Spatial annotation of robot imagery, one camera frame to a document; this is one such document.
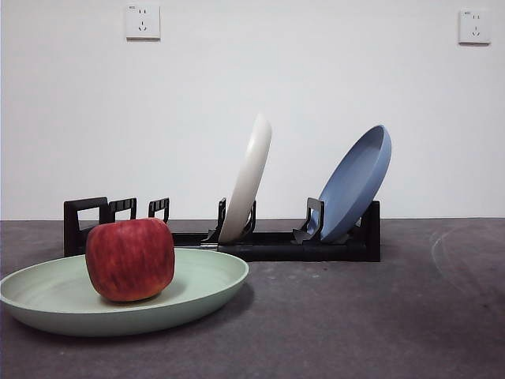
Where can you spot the red apple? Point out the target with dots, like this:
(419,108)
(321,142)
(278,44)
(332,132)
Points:
(130,260)

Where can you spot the green plate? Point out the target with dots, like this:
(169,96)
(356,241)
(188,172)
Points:
(47,312)

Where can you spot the cream white plate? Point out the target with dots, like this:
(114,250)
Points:
(250,177)

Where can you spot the black plate rack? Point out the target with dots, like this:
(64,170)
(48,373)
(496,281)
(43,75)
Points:
(276,251)

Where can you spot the blue plate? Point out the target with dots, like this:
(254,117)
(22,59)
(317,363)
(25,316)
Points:
(355,177)

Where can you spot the white wall socket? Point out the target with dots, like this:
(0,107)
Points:
(143,21)
(475,27)

